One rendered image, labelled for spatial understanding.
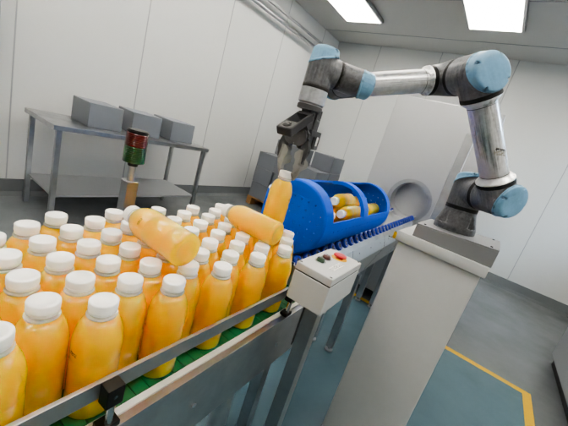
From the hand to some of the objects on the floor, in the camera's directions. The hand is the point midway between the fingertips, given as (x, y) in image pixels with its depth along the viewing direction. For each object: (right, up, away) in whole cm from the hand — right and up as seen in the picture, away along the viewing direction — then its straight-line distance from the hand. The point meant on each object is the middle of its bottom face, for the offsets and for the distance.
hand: (286, 173), depth 91 cm
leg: (+31, -110, +134) cm, 177 cm away
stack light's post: (-80, -103, +35) cm, 135 cm away
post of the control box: (-19, -126, +19) cm, 129 cm away
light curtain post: (+76, -117, +159) cm, 212 cm away
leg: (-22, -116, +52) cm, 129 cm away
